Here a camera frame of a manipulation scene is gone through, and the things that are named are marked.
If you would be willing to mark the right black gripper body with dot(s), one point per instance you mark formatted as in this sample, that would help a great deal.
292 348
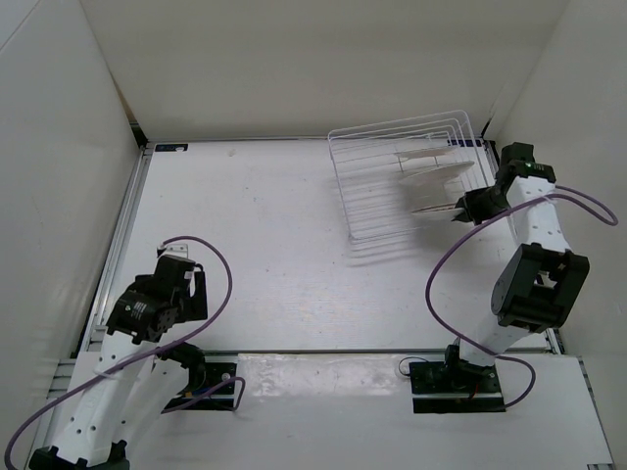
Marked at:
485 203

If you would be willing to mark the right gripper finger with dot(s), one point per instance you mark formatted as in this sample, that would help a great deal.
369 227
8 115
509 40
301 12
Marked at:
465 217
464 202

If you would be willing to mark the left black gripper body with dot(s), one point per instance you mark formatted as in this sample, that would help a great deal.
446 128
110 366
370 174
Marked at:
141 282

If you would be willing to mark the orange patterned glass plate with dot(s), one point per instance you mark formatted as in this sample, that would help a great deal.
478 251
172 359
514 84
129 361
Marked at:
448 207

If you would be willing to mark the white wire dish rack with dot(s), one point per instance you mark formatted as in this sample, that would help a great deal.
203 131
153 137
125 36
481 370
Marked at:
397 176

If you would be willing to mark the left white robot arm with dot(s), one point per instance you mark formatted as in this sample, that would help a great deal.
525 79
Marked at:
136 376

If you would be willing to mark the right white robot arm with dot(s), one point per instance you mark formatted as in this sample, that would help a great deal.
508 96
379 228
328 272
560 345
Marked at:
539 285

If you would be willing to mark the front white plate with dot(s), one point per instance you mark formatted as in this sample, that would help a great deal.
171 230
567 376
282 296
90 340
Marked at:
436 174

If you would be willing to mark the white plate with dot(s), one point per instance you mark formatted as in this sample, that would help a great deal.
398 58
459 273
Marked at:
436 174
429 153

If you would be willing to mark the right blue corner label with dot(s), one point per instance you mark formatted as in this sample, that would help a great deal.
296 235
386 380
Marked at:
466 143

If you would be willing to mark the blue corner label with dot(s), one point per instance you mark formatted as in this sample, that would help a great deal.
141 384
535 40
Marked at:
466 143
171 148

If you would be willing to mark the rear white plate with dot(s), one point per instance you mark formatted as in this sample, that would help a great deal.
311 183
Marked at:
429 153

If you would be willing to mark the left blue corner label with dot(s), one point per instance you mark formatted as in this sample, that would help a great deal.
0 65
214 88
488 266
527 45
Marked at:
171 148

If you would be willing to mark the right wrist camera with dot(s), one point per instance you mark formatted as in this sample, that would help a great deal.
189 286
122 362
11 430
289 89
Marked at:
517 151

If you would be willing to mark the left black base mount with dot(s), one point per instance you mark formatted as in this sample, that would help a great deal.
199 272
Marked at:
218 368

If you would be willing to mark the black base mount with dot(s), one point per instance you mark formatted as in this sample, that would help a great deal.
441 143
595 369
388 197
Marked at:
437 390
218 368

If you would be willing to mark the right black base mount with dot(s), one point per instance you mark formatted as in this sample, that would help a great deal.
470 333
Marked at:
437 390

